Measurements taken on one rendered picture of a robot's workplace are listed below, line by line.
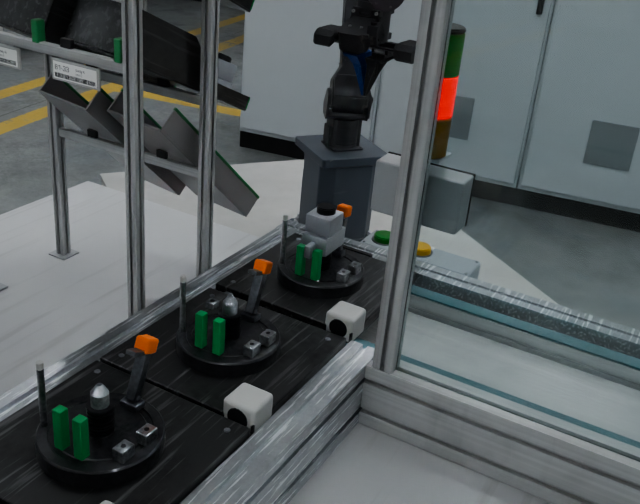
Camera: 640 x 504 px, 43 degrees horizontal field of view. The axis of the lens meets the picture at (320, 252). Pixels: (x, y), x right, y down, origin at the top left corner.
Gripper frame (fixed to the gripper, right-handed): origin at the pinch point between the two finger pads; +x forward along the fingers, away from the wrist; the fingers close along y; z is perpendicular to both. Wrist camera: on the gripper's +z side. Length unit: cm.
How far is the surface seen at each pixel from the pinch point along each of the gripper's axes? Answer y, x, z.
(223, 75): -18.3, 1.0, 15.4
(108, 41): -22.8, -6.7, 36.8
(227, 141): -205, 125, -257
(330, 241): 7.2, 20.6, 21.8
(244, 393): 14, 26, 55
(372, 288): 13.5, 28.4, 17.9
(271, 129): -174, 110, -255
